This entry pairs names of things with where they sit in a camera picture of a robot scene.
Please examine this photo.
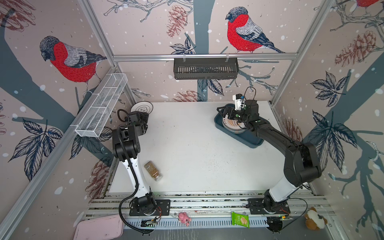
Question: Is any sunburst plate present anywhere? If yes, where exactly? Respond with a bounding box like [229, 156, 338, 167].
[222, 116, 247, 134]

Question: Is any dark teal plastic bin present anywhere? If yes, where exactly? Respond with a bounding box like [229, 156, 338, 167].
[214, 110, 264, 149]

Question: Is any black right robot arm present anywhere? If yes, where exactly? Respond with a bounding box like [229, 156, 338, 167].
[217, 100, 322, 208]

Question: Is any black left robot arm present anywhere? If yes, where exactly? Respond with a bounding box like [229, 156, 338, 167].
[113, 111, 151, 208]

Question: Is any white clover plate left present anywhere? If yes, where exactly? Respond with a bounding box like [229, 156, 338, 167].
[131, 101, 154, 114]

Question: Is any spice jar with granules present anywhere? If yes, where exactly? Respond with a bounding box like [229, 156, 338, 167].
[144, 161, 163, 182]

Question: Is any pink plush toy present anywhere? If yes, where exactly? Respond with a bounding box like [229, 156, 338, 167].
[178, 212, 192, 227]

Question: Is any green snack packet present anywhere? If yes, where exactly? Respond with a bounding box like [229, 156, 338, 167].
[231, 212, 250, 229]

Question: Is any pink tray lid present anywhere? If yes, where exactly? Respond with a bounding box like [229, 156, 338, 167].
[73, 215, 124, 240]

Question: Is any brown white plush dog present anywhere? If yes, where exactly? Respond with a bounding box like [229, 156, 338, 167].
[305, 207, 328, 231]

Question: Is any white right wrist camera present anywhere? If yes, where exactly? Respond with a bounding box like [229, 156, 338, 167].
[233, 94, 245, 111]

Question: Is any aluminium horizontal frame bar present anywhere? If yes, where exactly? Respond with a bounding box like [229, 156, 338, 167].
[112, 53, 298, 63]

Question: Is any black hanging wire basket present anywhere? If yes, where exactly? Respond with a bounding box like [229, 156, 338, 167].
[174, 58, 239, 80]

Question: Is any aluminium frame post back right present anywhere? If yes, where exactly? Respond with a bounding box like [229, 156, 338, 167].
[270, 0, 335, 107]

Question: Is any aluminium frame post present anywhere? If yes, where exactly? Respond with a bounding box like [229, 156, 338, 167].
[76, 0, 137, 106]
[270, 0, 335, 107]

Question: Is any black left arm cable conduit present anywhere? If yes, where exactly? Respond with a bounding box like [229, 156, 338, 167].
[118, 134, 157, 235]

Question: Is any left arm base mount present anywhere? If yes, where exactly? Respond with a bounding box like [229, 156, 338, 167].
[129, 193, 171, 217]

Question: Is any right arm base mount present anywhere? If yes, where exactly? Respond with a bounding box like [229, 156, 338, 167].
[246, 197, 291, 215]

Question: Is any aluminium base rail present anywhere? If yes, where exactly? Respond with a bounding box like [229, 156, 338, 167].
[85, 189, 335, 230]

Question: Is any aluminium frame post back left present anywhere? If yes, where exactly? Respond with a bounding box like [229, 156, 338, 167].
[76, 0, 137, 106]

